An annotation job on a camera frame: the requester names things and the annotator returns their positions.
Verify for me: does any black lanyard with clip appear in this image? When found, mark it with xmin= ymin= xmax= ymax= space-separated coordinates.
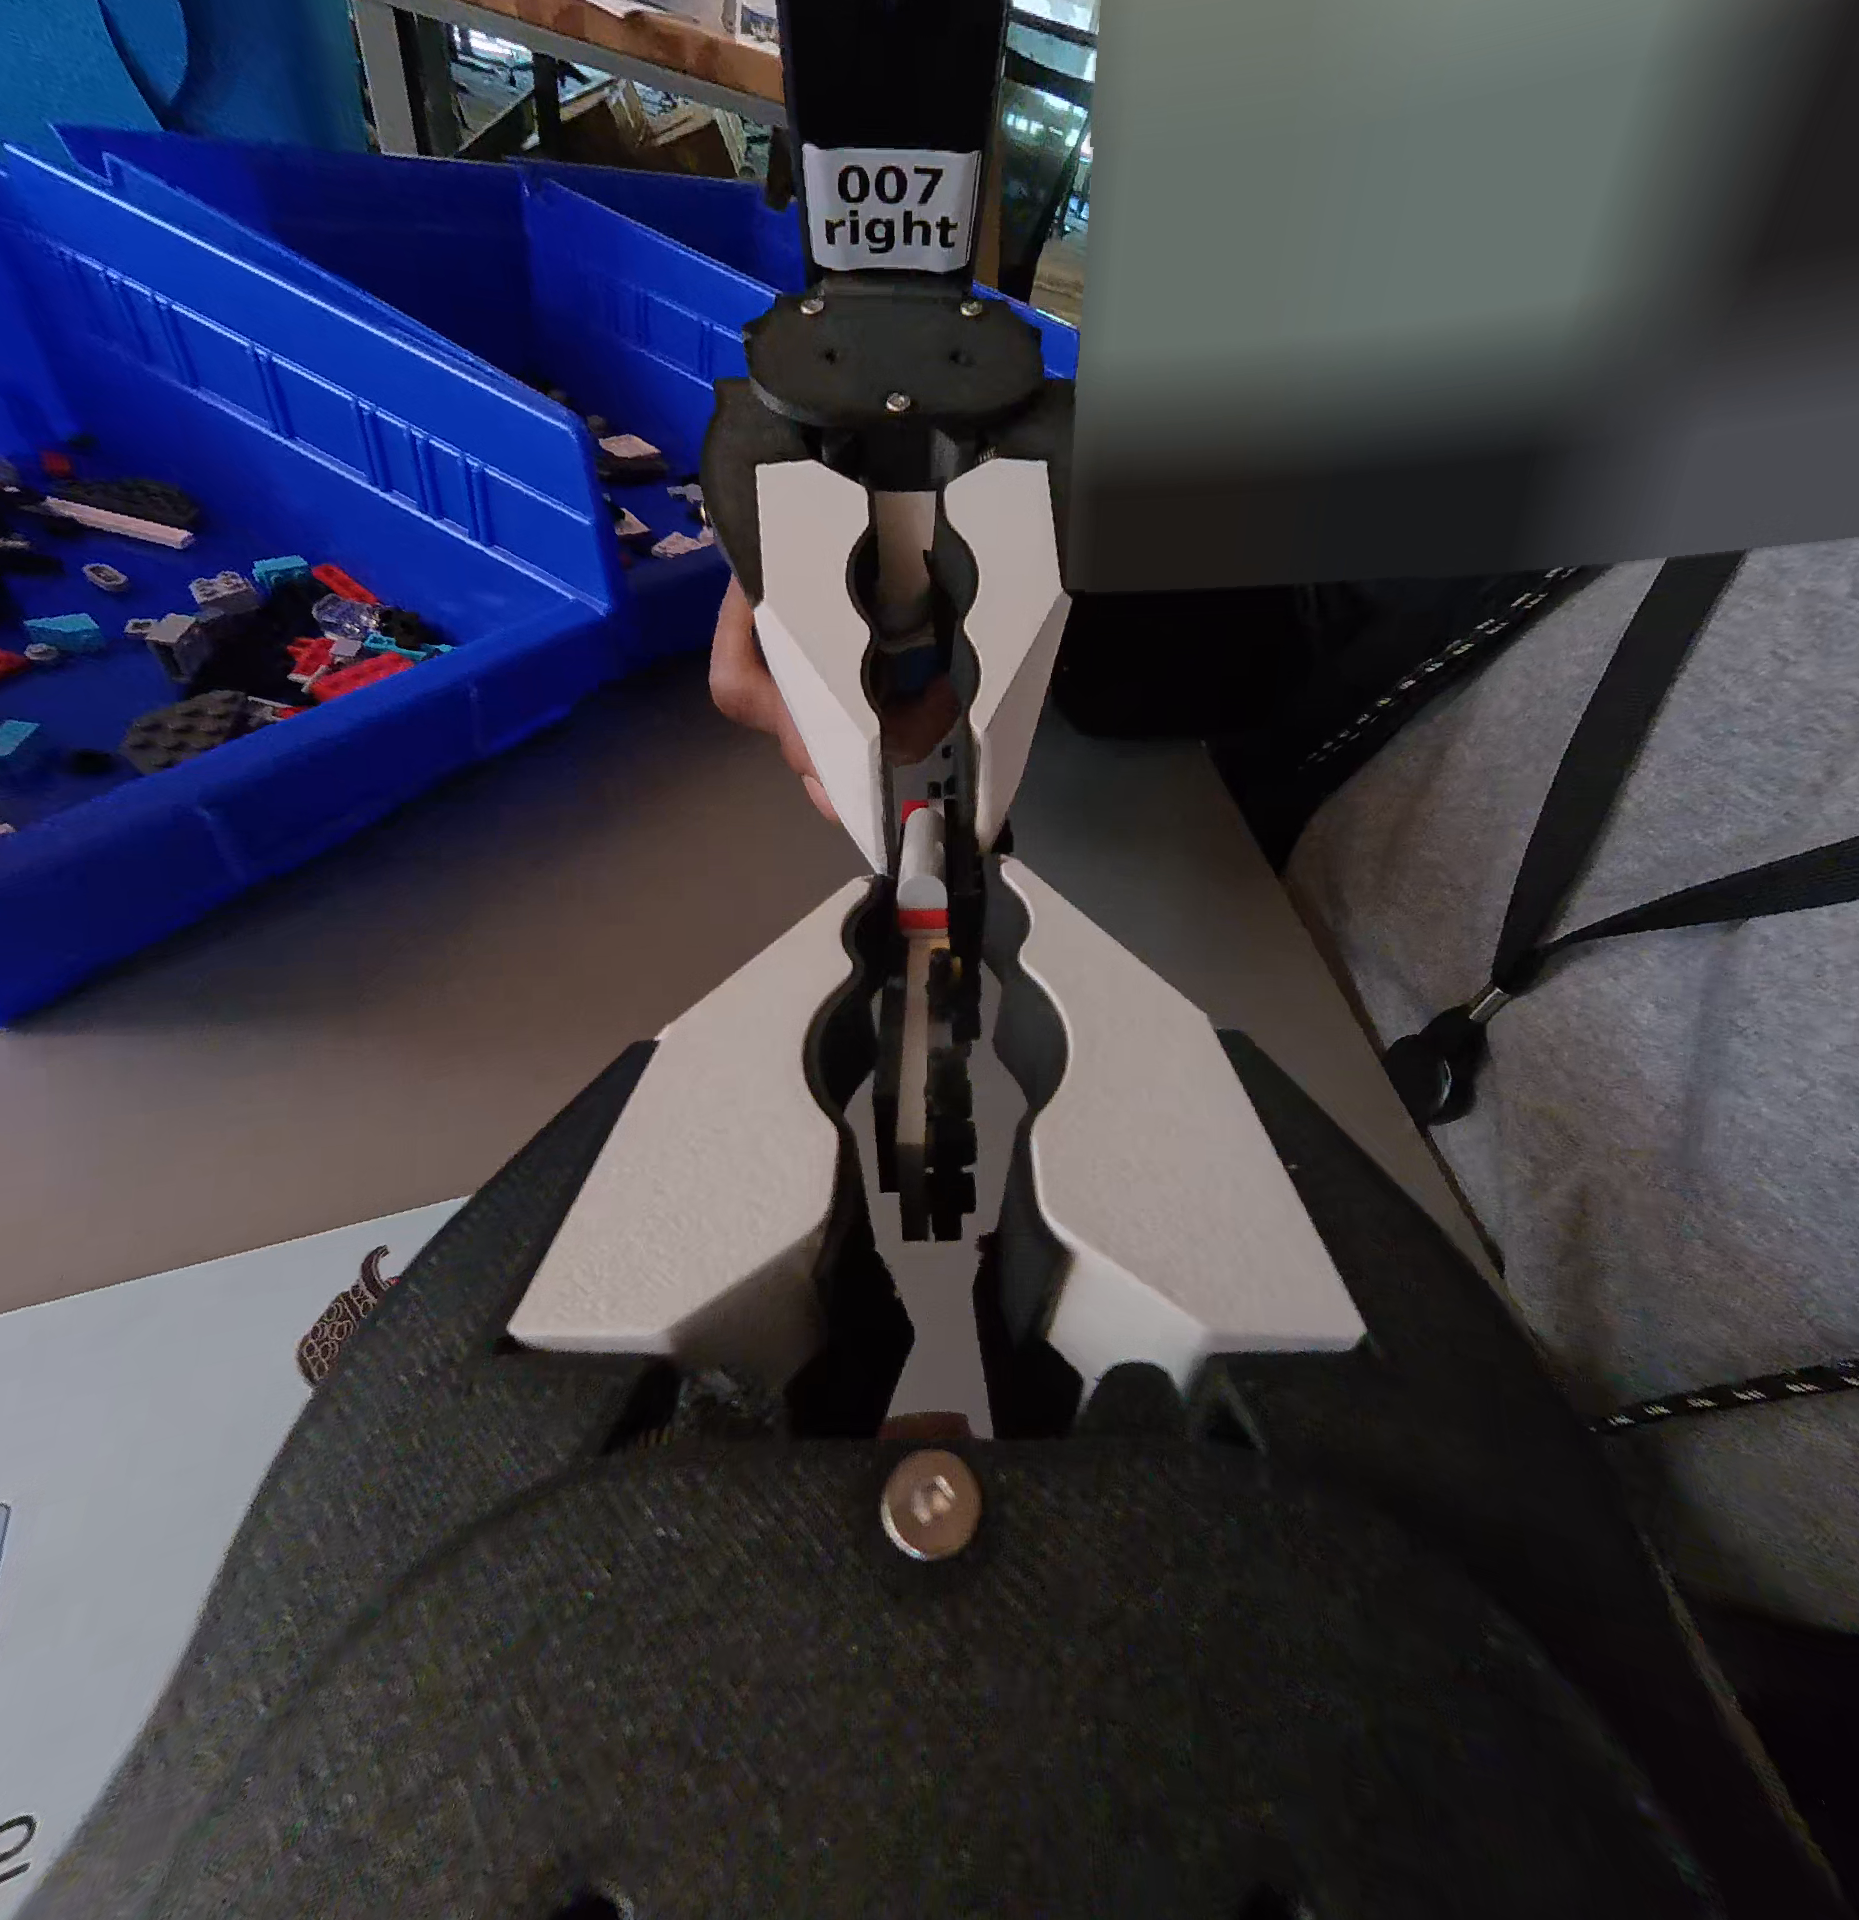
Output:
xmin=1379 ymin=550 xmax=1859 ymax=1130

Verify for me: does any person's right hand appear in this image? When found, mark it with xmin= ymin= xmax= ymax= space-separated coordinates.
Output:
xmin=705 ymin=576 xmax=844 ymax=827

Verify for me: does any brick instruction booklet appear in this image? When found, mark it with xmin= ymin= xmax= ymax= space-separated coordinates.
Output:
xmin=0 ymin=1195 xmax=472 ymax=1920

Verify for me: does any pile of small bricks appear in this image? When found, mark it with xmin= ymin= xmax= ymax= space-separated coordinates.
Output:
xmin=0 ymin=436 xmax=460 ymax=835
xmin=591 ymin=417 xmax=721 ymax=568

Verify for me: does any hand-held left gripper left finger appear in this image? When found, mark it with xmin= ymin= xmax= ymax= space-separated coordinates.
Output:
xmin=503 ymin=871 xmax=919 ymax=1428

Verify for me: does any grey red brick model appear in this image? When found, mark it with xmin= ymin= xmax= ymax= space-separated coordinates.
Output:
xmin=868 ymin=751 xmax=1008 ymax=1249

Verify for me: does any black white jacket drawstring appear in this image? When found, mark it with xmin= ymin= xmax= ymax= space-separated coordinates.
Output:
xmin=1295 ymin=568 xmax=1609 ymax=783
xmin=1596 ymin=1359 xmax=1859 ymax=1435

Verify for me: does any blue felt bag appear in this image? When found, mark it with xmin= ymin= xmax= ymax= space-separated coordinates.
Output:
xmin=0 ymin=0 xmax=367 ymax=159

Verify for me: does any wooden table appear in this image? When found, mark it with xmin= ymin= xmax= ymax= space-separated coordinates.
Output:
xmin=352 ymin=0 xmax=793 ymax=159

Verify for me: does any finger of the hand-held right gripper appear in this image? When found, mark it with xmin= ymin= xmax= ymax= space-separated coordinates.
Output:
xmin=938 ymin=458 xmax=1075 ymax=849
xmin=749 ymin=458 xmax=894 ymax=881

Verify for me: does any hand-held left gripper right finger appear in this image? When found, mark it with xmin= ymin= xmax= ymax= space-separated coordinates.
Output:
xmin=977 ymin=859 xmax=1368 ymax=1428

